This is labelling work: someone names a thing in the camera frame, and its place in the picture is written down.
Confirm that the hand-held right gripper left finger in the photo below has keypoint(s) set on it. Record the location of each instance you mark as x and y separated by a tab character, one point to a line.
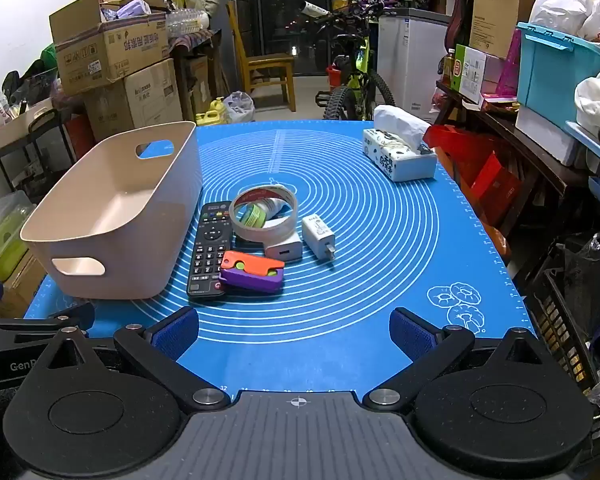
176	333

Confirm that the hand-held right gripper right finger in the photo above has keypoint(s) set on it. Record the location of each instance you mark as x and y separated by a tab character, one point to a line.
411	333

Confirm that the white charger block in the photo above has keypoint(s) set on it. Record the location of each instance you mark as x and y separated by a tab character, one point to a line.
285	250

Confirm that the white charger with prongs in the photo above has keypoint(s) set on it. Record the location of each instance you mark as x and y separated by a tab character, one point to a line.
316	232

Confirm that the beige plastic basket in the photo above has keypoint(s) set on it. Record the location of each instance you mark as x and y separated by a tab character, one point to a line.
110	210

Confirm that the white bottle with green cap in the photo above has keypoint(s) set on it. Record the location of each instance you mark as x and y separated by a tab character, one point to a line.
276	207

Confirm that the low cardboard box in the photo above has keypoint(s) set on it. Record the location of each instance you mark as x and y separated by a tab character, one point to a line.
22	285

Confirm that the green lidded container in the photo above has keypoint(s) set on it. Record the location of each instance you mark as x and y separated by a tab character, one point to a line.
5	245

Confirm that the black remote control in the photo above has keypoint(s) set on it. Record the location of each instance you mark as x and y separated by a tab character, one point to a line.
207	255

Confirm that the orange and purple toy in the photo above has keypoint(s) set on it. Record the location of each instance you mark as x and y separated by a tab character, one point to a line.
250	275

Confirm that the blue silicone mat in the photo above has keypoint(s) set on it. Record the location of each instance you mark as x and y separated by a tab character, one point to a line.
380	240

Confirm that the beige tape roll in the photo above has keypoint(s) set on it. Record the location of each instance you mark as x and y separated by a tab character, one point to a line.
260	232

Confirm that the black metal rack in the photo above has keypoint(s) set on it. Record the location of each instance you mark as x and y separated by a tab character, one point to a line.
42	170

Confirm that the black plastic crate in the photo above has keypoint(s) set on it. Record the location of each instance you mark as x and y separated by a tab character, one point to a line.
565	330

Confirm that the red gift box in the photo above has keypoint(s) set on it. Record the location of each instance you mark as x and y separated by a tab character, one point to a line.
497	182

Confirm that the white printed tissue box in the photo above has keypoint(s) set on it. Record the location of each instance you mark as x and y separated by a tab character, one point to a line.
397	160

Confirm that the red carton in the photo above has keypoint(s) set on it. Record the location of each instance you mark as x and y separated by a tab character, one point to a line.
80	137

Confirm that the red plastic bag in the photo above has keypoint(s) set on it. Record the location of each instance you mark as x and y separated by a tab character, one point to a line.
452	142

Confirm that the dark wooden side table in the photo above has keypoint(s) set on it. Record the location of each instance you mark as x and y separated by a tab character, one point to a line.
525	155

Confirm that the dark bags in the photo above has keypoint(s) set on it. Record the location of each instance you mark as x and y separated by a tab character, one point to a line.
27	82

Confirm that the yellow plastic jug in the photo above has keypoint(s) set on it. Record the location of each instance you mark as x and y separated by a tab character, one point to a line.
210	116

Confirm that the clear plastic bag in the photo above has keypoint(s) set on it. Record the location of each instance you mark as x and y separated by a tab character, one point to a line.
238	107

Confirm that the white foam box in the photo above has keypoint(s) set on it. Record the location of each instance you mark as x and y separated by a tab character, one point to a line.
545	135

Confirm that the black and green bicycle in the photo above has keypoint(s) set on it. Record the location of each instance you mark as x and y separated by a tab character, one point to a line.
337	102

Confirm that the small cardboard box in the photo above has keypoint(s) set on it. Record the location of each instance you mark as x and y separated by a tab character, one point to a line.
197	90

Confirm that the cooking oil bottle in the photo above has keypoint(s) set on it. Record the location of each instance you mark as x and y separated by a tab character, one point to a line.
448	70

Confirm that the green and white carton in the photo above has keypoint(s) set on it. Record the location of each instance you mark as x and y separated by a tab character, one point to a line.
472	72

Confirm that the red bucket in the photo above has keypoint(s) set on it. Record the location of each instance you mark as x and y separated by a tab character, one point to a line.
334	75

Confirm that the open cardboard box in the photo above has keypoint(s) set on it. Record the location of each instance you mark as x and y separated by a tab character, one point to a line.
115	50

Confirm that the pink box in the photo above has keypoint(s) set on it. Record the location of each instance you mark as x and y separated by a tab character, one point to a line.
510	67

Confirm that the wooden chair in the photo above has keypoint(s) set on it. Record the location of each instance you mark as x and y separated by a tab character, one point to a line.
267	62

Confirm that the light blue storage bin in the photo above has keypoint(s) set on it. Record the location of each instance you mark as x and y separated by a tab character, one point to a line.
550	80

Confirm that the white cloth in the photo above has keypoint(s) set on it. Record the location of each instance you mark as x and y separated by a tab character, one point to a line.
597	105

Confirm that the pack of water bottles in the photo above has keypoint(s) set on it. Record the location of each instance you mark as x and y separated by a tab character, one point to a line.
187	21

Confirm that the tall cardboard box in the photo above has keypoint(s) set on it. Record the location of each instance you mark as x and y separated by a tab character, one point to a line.
500	10

